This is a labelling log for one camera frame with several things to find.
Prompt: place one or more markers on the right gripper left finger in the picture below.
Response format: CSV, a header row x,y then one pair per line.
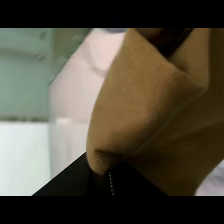
x,y
71,181

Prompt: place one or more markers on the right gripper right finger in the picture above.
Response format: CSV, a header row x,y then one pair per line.
x,y
133,183

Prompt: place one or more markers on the brown shirt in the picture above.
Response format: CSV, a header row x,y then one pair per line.
x,y
156,113

